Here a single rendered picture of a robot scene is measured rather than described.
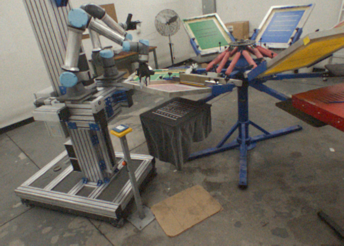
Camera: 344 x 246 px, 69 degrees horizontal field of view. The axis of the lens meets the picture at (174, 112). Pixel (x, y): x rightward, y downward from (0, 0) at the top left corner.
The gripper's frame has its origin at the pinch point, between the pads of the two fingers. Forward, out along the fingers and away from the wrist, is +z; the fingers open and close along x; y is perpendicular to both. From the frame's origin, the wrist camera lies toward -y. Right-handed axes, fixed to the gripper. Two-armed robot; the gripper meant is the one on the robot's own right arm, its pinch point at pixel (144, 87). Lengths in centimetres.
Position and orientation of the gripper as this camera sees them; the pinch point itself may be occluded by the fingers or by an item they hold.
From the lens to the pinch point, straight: 196.0
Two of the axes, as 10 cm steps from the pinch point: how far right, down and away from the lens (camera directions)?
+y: -7.0, -2.1, 6.8
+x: -7.1, 1.3, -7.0
